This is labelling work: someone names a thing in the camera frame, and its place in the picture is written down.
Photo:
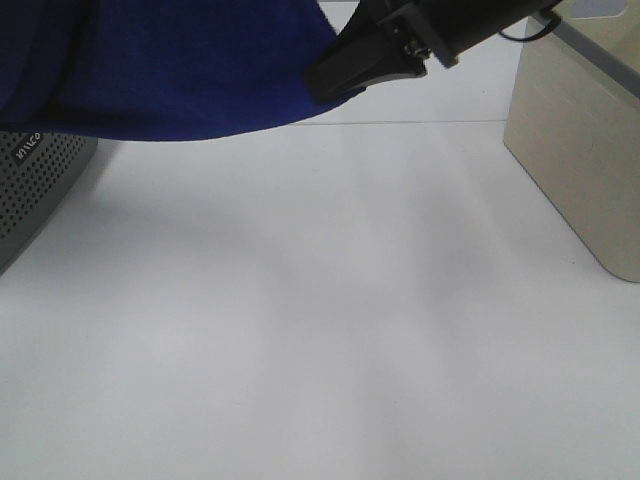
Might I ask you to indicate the beige plastic storage bin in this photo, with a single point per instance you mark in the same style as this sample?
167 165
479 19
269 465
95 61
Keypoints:
573 125

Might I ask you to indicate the blue towel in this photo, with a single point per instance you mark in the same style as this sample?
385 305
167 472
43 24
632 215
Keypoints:
158 70

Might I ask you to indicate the grey perforated plastic basket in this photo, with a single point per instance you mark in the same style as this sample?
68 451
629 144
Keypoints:
37 172

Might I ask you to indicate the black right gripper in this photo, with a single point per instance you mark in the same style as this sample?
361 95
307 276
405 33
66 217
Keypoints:
385 41

